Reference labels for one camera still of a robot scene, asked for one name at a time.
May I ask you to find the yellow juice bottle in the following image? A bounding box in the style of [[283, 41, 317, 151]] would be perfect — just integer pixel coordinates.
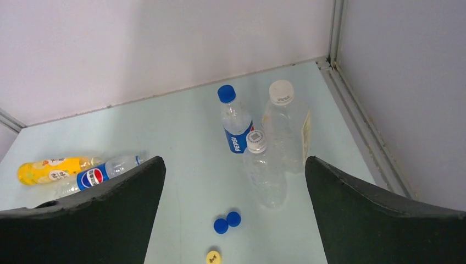
[[17, 157, 103, 185]]

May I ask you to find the yellow bottle cap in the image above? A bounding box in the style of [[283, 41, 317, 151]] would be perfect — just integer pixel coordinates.
[[206, 250, 222, 264]]

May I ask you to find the large clear bottle white cap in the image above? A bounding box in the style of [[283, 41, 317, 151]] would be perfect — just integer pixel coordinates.
[[262, 80, 311, 174]]

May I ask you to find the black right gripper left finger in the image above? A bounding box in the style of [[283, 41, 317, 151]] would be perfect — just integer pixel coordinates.
[[1, 156, 166, 263]]

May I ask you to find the standing Pepsi bottle blue cap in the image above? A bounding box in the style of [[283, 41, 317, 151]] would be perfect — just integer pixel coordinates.
[[217, 85, 254, 154]]

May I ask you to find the lying uncapped Pepsi bottle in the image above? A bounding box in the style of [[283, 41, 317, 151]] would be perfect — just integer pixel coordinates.
[[53, 152, 147, 199]]

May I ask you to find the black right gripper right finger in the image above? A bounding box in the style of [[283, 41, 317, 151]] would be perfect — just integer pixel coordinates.
[[305, 156, 465, 263]]

